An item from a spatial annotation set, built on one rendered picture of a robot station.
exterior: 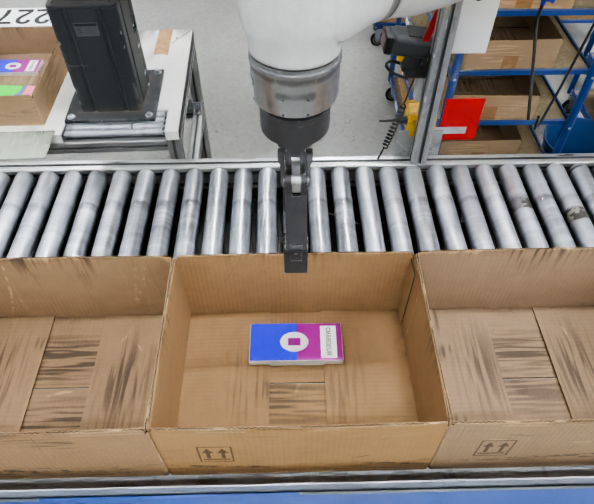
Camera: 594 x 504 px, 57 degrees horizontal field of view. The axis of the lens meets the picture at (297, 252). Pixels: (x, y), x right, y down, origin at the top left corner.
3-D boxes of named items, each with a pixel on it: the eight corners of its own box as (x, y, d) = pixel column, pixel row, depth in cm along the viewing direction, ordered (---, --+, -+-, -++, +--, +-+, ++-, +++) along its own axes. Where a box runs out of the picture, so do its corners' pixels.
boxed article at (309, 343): (251, 328, 99) (250, 323, 98) (340, 327, 99) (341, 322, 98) (249, 366, 94) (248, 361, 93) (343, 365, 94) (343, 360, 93)
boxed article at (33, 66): (-6, 64, 179) (-8, 59, 178) (44, 63, 179) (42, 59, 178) (-13, 77, 174) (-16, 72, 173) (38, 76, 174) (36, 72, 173)
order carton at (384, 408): (401, 309, 103) (416, 249, 90) (429, 470, 84) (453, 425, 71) (188, 313, 102) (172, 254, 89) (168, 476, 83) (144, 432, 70)
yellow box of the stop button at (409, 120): (427, 117, 153) (432, 95, 147) (433, 137, 147) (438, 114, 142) (375, 118, 152) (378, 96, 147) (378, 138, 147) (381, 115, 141)
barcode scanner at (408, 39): (373, 60, 136) (384, 19, 128) (420, 65, 138) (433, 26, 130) (376, 75, 132) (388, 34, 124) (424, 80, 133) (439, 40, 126)
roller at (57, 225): (88, 179, 152) (82, 165, 148) (34, 344, 118) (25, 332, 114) (69, 179, 152) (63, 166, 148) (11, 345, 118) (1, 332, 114)
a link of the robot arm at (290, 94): (245, 73, 50) (249, 126, 54) (345, 72, 50) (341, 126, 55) (249, 22, 56) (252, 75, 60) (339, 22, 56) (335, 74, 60)
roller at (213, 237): (230, 177, 152) (228, 163, 148) (216, 341, 119) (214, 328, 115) (212, 177, 152) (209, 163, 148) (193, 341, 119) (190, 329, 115)
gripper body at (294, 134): (259, 74, 60) (263, 142, 67) (257, 122, 54) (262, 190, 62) (329, 73, 60) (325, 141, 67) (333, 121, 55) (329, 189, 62)
